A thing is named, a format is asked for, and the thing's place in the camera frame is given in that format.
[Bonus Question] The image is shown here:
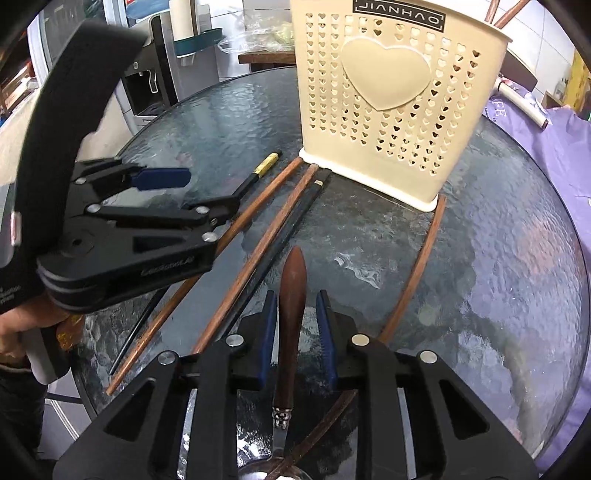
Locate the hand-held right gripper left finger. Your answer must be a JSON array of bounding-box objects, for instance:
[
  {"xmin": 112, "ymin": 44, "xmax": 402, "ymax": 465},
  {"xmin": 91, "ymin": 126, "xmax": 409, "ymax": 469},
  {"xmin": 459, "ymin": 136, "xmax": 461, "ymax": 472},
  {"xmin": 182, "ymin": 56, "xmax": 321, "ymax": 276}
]
[{"xmin": 52, "ymin": 290, "xmax": 279, "ymax": 480}]

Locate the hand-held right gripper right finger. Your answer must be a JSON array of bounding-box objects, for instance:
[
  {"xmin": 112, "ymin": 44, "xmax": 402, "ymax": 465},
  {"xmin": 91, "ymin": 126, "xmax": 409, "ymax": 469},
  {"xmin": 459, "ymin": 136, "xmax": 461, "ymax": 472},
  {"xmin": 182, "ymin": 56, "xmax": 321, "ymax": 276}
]
[{"xmin": 315, "ymin": 290, "xmax": 539, "ymax": 480}]

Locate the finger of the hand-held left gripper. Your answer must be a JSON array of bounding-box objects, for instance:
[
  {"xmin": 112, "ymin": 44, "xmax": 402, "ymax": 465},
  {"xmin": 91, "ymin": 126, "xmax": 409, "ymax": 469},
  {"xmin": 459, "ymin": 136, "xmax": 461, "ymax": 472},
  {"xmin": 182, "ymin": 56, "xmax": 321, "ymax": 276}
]
[
  {"xmin": 69, "ymin": 158, "xmax": 192, "ymax": 201},
  {"xmin": 85, "ymin": 194, "xmax": 244, "ymax": 243}
]

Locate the metal spoon with wooden handle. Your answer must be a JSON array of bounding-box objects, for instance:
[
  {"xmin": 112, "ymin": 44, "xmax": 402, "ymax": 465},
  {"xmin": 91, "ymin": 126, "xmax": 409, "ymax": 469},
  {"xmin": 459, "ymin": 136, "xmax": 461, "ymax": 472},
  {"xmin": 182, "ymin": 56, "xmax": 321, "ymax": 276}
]
[{"xmin": 235, "ymin": 246, "xmax": 319, "ymax": 480}]

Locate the black chopstick with gold band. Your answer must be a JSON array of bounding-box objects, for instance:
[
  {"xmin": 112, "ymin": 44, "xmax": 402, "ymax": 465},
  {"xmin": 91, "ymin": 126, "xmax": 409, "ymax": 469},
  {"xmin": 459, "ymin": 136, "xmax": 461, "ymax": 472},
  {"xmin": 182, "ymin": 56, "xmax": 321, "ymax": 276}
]
[
  {"xmin": 108, "ymin": 149, "xmax": 284, "ymax": 376},
  {"xmin": 217, "ymin": 168, "xmax": 334, "ymax": 337}
]

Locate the cream perforated utensil holder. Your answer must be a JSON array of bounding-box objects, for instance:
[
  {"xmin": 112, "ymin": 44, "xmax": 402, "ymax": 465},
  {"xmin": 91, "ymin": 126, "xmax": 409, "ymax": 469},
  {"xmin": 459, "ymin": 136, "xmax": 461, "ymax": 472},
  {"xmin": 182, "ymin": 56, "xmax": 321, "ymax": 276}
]
[{"xmin": 290, "ymin": 0, "xmax": 513, "ymax": 213}]

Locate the person's left hand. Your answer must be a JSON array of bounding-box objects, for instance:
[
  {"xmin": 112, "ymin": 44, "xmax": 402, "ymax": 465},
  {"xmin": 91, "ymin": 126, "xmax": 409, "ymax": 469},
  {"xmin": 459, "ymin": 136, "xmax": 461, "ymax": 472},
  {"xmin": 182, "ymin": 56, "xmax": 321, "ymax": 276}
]
[{"xmin": 0, "ymin": 295, "xmax": 86, "ymax": 365}]

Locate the water dispenser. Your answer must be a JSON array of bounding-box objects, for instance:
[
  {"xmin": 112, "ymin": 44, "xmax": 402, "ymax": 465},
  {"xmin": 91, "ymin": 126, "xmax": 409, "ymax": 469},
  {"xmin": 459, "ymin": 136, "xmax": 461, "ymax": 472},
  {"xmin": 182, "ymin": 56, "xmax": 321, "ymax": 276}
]
[{"xmin": 111, "ymin": 14, "xmax": 220, "ymax": 134}]

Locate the white paper towel roll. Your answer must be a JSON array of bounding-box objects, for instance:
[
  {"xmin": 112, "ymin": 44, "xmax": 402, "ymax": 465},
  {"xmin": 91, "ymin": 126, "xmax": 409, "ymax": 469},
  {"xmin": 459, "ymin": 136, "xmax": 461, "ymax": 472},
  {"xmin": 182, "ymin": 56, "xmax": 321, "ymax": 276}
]
[{"xmin": 168, "ymin": 0, "xmax": 197, "ymax": 51}]

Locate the teal paper roll holder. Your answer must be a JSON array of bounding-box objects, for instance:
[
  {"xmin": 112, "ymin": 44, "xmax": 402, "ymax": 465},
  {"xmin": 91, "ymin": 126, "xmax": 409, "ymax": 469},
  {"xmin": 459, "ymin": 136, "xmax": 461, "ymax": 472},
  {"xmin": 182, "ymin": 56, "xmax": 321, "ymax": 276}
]
[{"xmin": 173, "ymin": 28, "xmax": 232, "ymax": 63}]

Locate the clear plastic bag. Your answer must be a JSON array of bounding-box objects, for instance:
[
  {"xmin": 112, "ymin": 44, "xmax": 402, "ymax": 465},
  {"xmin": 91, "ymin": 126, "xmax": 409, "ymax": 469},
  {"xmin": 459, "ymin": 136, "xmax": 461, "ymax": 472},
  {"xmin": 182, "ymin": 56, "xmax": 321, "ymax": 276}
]
[{"xmin": 217, "ymin": 18, "xmax": 296, "ymax": 54}]

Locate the purple floral cloth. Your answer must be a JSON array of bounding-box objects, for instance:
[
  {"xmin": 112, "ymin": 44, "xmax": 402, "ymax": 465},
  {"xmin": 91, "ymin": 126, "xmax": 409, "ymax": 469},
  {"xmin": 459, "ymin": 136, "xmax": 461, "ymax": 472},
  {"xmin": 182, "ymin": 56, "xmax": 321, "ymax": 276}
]
[{"xmin": 480, "ymin": 90, "xmax": 591, "ymax": 472}]

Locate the white pan with glass lid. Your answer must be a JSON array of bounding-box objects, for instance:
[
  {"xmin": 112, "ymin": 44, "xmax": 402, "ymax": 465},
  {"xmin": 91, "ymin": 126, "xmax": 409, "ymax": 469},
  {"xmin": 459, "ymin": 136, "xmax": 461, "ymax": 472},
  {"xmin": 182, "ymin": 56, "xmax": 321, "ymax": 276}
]
[{"xmin": 494, "ymin": 78, "xmax": 551, "ymax": 130}]

